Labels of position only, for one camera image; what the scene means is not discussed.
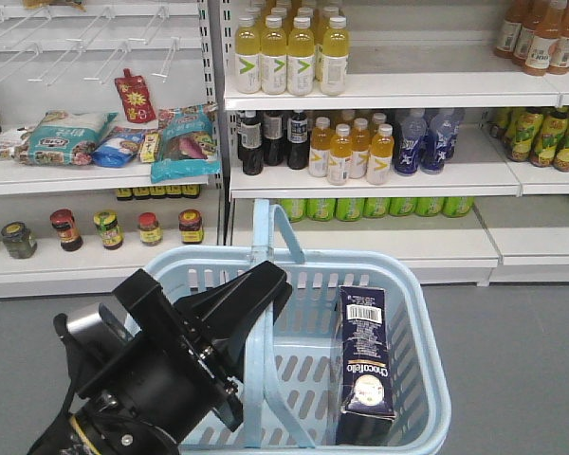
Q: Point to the dark blue cookie box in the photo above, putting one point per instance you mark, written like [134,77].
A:
[364,405]

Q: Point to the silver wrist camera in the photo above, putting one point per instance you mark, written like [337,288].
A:
[86,324]

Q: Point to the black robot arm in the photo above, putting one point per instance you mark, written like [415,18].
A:
[84,359]

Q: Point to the light blue plastic basket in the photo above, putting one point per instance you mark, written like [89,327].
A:
[287,392]

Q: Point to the red sauce pouch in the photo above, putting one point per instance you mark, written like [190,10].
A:
[135,98]

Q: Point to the yellow juice bottle front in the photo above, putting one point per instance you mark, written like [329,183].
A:
[334,57]

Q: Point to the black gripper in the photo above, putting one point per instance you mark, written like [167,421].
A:
[182,363]

